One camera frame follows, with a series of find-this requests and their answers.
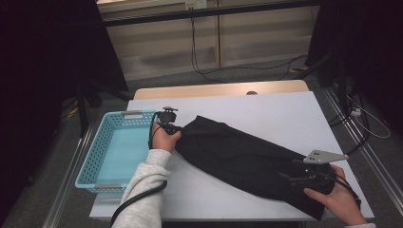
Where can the white plug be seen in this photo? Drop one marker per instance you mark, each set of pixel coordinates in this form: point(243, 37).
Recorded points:
point(355, 112)

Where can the person's right hand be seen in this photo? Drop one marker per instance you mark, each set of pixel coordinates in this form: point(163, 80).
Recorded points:
point(342, 202)

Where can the black tripod stand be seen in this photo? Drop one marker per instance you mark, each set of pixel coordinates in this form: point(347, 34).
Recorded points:
point(340, 82)
point(83, 107)

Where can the yellow floor tape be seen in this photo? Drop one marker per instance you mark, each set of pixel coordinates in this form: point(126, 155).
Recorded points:
point(299, 68)
point(72, 111)

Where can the light wooden cabinet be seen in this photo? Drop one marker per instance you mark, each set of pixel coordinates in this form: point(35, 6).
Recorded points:
point(164, 47)

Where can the wooden table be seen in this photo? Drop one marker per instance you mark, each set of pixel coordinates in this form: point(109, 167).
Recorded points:
point(206, 89)

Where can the light blue plastic basket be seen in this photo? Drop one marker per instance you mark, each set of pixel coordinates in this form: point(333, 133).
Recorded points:
point(120, 152)

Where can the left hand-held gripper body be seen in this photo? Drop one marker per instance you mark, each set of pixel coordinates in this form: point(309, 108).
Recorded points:
point(167, 117)

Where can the white wall socket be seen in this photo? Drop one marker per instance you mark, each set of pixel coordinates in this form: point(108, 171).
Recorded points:
point(196, 4)

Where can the white table sheet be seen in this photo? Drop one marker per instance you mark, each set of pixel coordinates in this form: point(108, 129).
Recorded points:
point(253, 110)

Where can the black horizontal bar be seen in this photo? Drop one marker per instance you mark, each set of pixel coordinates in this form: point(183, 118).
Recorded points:
point(206, 12)

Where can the aluminium floor rail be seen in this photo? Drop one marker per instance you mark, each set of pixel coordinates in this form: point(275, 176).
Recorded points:
point(374, 161)
point(68, 177)

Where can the person's left hand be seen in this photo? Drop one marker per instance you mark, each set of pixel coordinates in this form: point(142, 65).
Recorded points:
point(161, 141)

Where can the black pants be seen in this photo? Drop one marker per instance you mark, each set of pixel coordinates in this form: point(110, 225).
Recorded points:
point(237, 158)

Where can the black curtain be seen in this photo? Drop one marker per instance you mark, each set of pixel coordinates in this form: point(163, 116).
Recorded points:
point(374, 47)
point(38, 63)

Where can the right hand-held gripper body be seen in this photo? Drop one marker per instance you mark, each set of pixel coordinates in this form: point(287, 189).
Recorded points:
point(320, 156)

